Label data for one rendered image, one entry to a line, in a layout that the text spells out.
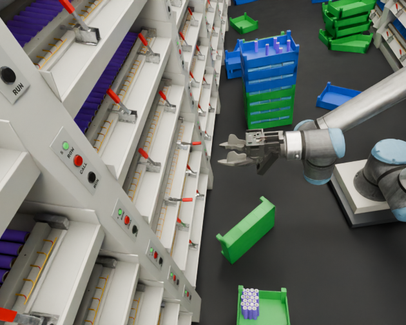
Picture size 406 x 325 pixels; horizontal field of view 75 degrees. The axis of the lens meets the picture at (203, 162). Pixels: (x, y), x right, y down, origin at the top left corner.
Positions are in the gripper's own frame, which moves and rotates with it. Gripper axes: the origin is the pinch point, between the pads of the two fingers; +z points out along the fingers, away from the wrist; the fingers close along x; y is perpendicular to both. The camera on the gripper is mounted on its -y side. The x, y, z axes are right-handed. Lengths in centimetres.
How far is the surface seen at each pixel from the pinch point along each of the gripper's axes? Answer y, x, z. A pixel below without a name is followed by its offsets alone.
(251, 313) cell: -57, 36, -5
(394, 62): -64, -139, -112
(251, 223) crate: -45.3, 2.2, -6.3
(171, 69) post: 16.4, -30.3, 18.8
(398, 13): -34, -153, -111
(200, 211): -49, -6, 20
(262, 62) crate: -16, -81, -16
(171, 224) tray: -10.3, 20.5, 17.7
